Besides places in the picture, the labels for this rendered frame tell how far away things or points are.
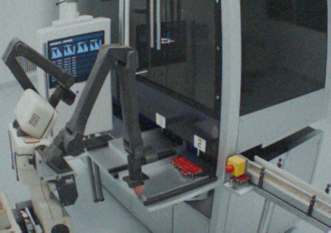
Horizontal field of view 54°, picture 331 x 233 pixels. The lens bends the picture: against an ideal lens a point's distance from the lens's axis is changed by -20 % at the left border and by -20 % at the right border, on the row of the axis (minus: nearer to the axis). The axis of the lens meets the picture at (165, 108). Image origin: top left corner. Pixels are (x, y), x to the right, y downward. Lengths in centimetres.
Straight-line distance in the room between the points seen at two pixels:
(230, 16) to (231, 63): 21
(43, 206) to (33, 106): 47
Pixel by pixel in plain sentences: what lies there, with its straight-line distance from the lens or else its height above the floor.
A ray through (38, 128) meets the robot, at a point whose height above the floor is 127.
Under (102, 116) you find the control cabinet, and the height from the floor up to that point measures 91.
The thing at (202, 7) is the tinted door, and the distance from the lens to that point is 170.
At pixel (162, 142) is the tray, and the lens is 221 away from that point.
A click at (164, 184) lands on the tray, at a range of 180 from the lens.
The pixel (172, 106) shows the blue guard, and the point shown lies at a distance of 200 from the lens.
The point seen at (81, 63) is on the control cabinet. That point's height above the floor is 129.
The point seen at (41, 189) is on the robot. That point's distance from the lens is 165.
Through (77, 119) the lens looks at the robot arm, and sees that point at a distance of 137.
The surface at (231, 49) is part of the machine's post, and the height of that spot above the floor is 152.
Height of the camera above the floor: 184
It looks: 21 degrees down
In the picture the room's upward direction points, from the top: straight up
